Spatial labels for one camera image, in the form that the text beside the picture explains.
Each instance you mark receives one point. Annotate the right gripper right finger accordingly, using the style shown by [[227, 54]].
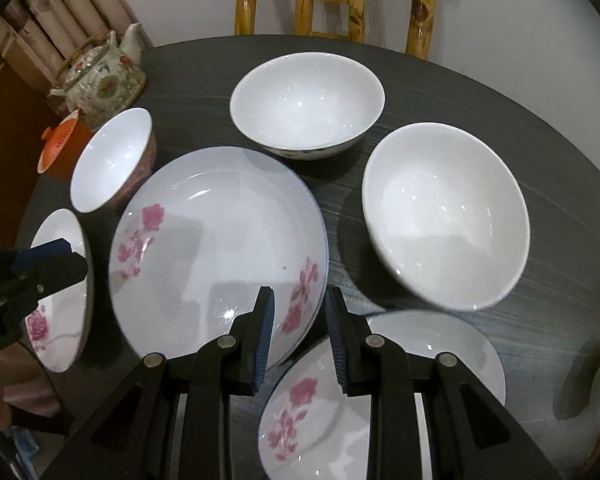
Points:
[[470, 434]]

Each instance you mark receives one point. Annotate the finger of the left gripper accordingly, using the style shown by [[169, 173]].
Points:
[[25, 281], [52, 249]]

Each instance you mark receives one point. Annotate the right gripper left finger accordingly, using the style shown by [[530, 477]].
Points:
[[174, 414]]

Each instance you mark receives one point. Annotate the large white peony plate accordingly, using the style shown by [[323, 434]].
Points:
[[59, 326]]

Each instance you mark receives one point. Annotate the wide white pink-patterned bowl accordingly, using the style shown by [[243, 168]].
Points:
[[117, 160]]

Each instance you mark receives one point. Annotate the white plate pink flowers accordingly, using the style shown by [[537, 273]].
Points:
[[200, 238]]

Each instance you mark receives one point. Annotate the small white floral plate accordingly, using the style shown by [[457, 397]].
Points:
[[310, 430]]

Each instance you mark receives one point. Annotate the plain white deep bowl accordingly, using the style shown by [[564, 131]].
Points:
[[446, 216]]

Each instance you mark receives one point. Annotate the white bowl red flower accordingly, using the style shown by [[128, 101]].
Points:
[[307, 105]]

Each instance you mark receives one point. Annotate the orange lidded tea cup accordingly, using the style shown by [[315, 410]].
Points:
[[63, 146]]

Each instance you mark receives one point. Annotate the brown wooden door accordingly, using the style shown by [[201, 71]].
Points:
[[24, 115]]

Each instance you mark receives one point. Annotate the floral ceramic teapot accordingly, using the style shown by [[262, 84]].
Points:
[[102, 78]]

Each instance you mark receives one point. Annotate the beige patterned curtain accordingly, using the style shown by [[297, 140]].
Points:
[[37, 37]]

